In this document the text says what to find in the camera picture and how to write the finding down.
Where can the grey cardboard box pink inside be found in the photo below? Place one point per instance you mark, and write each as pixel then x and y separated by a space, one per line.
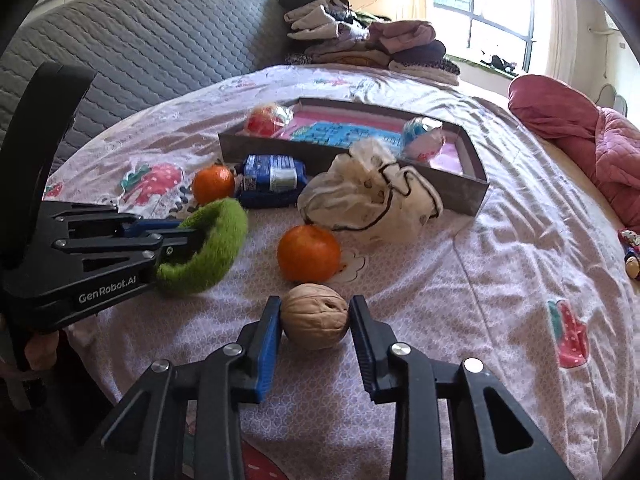
pixel 450 192

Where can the grey quilted headboard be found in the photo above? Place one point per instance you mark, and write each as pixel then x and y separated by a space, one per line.
pixel 150 45

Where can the brown walnut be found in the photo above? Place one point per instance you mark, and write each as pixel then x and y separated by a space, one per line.
pixel 312 317

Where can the pile of folded clothes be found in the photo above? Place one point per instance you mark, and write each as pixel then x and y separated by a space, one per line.
pixel 350 40

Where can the window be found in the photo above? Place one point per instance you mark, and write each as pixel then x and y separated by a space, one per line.
pixel 495 35

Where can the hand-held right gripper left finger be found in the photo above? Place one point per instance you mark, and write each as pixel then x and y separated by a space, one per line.
pixel 267 345

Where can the green windowsill mat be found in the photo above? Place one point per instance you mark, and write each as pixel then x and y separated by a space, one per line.
pixel 470 65

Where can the pink quilted blanket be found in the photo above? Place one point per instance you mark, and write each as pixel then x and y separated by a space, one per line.
pixel 565 115

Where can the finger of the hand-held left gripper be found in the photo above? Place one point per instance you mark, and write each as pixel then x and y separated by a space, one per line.
pixel 125 250
pixel 150 228

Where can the orange tangerine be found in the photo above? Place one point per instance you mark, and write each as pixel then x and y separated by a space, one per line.
pixel 212 185
pixel 307 255

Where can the dark cloth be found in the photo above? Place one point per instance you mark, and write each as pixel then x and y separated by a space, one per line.
pixel 500 62

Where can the small colourful doll toy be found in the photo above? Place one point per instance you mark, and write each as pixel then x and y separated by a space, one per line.
pixel 632 255

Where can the person's left hand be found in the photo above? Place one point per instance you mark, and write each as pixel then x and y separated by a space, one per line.
pixel 41 352

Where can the blue white wrapped ball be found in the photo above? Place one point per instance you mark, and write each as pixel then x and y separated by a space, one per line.
pixel 422 137

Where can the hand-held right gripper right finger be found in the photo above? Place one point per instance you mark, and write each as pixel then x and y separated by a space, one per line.
pixel 362 350

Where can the white chair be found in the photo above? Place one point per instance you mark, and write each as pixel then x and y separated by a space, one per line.
pixel 612 100

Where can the blue snack packet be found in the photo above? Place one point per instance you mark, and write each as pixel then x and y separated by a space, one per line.
pixel 270 175

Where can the red wrapped ball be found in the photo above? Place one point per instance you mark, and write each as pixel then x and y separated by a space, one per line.
pixel 262 122

